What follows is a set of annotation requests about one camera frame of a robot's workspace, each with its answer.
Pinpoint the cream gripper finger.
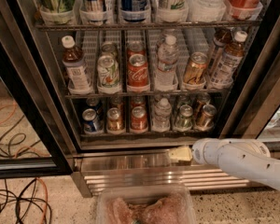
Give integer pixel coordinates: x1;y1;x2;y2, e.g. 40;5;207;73
168;146;192;162

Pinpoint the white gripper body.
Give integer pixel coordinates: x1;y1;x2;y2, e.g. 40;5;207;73
192;138;219;165

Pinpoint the green soda can front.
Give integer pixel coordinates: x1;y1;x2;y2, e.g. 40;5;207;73
174;105;193;131

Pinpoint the green soda can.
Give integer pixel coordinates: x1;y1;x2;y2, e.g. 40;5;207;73
174;105;193;131
176;95;191;108

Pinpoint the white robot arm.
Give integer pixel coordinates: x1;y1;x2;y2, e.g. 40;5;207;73
167;138;280;191

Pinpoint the gold can bottom front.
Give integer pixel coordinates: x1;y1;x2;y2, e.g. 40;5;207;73
195;105;217;131

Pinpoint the gold can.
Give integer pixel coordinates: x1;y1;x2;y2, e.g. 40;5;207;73
195;105;217;131
193;92;211;114

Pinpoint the small water bottle bottom shelf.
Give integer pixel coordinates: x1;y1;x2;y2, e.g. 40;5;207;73
152;98;172;133

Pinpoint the red can bottom front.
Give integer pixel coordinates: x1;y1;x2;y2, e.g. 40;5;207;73
131;106;148;133

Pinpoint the gold can bottom rear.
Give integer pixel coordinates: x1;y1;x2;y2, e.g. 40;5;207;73
193;92;211;114

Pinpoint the green soda can rear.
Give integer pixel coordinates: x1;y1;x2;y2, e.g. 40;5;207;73
176;95;191;108

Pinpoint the glass fridge door right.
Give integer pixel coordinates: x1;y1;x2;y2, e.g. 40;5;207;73
218;0;280;161

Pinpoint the glass fridge door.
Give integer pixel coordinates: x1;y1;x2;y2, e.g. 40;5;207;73
0;0;75;178
218;0;280;161

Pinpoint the red can bottom rear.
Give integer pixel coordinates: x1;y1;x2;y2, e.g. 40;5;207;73
131;96;146;108

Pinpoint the orange can bottom front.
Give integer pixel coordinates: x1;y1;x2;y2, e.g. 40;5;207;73
106;107;125;133

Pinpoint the orange can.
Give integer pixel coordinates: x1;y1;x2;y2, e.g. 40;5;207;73
106;107;125;133
110;96;124;110

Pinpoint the water bottle middle shelf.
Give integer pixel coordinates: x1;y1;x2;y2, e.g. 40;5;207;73
155;35;178;91

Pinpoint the steel fridge base grille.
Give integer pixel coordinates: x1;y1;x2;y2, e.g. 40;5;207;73
71;149;258;197

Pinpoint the orange can bottom rear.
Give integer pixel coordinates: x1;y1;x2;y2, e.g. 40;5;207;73
110;96;124;110

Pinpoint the gold can middle shelf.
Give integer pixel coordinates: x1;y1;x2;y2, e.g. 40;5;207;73
182;52;207;90

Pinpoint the red cola can front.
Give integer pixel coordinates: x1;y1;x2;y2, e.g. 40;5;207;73
127;54;150;92

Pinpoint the red cola can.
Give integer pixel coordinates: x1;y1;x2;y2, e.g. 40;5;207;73
127;54;150;92
127;41;146;57

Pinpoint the blue can bottom front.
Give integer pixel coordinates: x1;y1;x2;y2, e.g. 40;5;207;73
82;108;103;134

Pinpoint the blue can bottom rear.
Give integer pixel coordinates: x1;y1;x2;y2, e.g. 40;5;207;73
86;98;104;116

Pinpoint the white floral can front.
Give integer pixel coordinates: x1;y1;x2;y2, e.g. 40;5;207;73
97;55;120;94

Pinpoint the red cola can rear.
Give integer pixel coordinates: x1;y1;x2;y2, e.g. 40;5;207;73
127;41;146;57

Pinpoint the white floral can rear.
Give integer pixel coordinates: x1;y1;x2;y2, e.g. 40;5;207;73
101;42;118;58

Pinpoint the water bottle top shelf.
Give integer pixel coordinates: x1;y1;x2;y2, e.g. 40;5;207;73
189;0;226;22

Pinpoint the glass fridge door left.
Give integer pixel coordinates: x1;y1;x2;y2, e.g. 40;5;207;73
0;0;75;178

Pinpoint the white floral can top shelf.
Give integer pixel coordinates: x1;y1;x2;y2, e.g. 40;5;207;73
157;0;189;22

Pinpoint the dark blue can top shelf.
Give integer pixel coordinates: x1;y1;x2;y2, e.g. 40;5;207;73
119;0;149;22

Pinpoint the red can top shelf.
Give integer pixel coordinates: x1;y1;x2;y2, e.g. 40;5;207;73
224;0;262;21

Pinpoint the tea bottle middle right front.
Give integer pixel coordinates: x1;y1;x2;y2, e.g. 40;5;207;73
209;31;247;89

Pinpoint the tea bottle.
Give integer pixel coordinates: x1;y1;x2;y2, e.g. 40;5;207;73
208;28;232;68
209;31;247;89
62;35;92;95

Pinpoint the clear plastic food container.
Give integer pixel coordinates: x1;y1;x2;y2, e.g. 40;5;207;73
96;184;197;224

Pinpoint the tea bottle middle right rear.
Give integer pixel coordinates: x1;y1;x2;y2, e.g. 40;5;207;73
208;28;232;68

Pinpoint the tea bottle middle left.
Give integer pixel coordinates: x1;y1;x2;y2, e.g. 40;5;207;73
62;35;92;95

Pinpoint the orange floor cable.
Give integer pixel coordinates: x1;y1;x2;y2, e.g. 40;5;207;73
35;176;49;224

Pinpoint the black floor cable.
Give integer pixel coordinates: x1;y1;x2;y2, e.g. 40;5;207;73
0;177;52;224

